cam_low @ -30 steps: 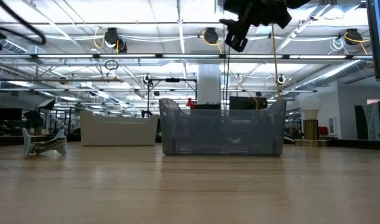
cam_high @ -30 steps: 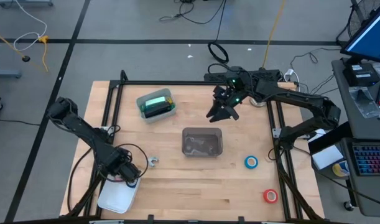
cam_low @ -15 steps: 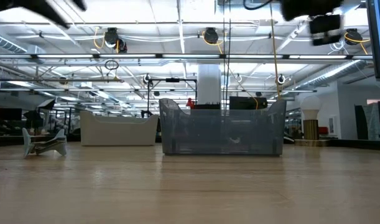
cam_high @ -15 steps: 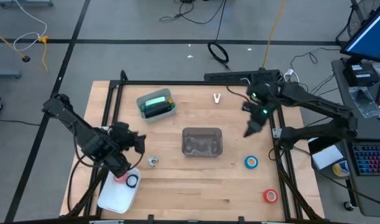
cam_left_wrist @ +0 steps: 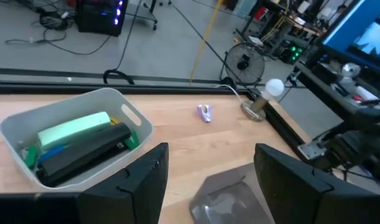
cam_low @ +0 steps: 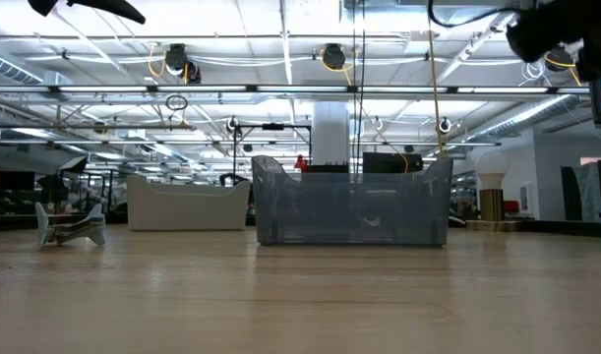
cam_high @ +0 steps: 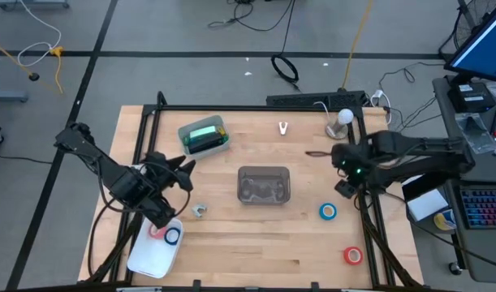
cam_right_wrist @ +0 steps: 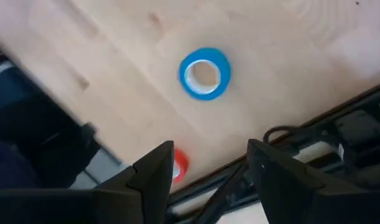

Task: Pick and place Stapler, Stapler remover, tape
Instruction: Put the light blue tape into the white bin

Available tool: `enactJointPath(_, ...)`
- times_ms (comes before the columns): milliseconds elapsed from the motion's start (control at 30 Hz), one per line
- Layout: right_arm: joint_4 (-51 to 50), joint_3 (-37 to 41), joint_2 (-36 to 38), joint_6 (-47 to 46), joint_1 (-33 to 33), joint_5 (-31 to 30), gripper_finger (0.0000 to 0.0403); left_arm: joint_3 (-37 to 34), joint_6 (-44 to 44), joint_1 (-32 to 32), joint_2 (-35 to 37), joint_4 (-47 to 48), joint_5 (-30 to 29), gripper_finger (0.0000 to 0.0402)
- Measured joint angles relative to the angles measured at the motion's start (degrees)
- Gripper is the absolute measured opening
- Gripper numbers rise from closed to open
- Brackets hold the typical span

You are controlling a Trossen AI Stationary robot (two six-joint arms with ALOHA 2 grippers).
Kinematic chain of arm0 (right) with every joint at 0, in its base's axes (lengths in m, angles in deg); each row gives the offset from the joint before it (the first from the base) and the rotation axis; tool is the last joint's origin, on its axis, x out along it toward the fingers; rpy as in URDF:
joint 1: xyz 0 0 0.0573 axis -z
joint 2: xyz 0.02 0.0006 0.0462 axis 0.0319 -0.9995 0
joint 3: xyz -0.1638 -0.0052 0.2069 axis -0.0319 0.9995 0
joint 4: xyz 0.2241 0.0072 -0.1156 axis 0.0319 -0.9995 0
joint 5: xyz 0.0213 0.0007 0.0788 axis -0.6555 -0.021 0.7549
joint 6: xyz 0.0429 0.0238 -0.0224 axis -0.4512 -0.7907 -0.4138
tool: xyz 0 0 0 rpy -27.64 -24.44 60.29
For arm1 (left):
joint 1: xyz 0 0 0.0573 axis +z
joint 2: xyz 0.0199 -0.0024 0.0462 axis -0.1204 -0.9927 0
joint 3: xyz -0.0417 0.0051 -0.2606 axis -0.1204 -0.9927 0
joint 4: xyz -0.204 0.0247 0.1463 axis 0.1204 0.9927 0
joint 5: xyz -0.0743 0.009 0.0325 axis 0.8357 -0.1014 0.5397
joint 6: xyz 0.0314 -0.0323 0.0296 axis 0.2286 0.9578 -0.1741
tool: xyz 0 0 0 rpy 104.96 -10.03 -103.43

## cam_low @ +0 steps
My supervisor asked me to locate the black hanging cable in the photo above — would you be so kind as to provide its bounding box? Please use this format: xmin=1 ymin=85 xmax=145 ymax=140
xmin=351 ymin=0 xmax=358 ymax=183
xmin=359 ymin=0 xmax=368 ymax=183

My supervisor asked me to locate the black standing panel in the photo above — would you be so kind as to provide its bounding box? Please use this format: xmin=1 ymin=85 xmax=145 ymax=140
xmin=560 ymin=165 xmax=583 ymax=221

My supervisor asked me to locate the long ceiling light bar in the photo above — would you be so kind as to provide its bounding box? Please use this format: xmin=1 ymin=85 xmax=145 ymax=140
xmin=0 ymin=84 xmax=591 ymax=95

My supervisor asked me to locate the black background monitor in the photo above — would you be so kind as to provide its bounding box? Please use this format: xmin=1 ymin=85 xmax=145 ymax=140
xmin=362 ymin=151 xmax=424 ymax=174

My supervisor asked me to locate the white light bulb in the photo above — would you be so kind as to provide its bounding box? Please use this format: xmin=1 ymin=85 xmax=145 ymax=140
xmin=474 ymin=149 xmax=510 ymax=191

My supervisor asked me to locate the yellow hanging cable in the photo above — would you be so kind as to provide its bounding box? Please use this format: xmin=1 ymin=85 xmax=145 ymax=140
xmin=426 ymin=29 xmax=448 ymax=158

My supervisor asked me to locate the light grey plastic bin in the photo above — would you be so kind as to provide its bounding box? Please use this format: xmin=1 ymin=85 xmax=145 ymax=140
xmin=126 ymin=174 xmax=252 ymax=232

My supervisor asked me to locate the black aluminium table frame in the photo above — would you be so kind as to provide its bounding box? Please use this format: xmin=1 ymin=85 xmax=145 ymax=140
xmin=0 ymin=211 xmax=601 ymax=238

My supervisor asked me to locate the ceiling cable reel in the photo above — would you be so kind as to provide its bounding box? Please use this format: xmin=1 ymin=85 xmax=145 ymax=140
xmin=321 ymin=42 xmax=349 ymax=72
xmin=163 ymin=42 xmax=203 ymax=85
xmin=544 ymin=43 xmax=584 ymax=75

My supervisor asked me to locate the grey staple remover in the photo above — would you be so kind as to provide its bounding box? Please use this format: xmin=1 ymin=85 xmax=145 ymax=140
xmin=33 ymin=201 xmax=107 ymax=250

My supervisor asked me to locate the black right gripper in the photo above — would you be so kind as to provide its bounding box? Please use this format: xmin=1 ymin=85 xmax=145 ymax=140
xmin=505 ymin=0 xmax=601 ymax=83

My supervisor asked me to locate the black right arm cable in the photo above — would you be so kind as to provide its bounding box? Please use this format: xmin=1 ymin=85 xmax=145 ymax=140
xmin=426 ymin=0 xmax=520 ymax=29

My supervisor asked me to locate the black background stand frame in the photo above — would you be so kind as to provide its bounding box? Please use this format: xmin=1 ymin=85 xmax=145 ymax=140
xmin=232 ymin=122 xmax=314 ymax=187

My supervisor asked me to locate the smoky transparent plastic bin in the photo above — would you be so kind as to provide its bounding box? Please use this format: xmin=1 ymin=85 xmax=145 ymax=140
xmin=251 ymin=154 xmax=454 ymax=247

